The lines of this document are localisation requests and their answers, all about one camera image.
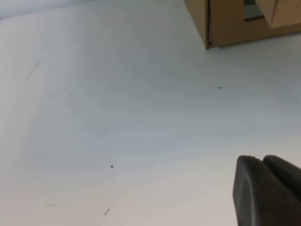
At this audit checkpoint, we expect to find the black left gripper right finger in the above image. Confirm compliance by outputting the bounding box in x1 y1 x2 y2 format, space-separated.
262 154 301 203

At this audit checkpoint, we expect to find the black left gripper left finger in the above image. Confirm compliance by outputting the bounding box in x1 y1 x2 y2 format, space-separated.
232 155 301 226

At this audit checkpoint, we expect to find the brown cardboard shoe box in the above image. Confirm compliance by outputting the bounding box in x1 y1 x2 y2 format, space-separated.
184 0 301 50

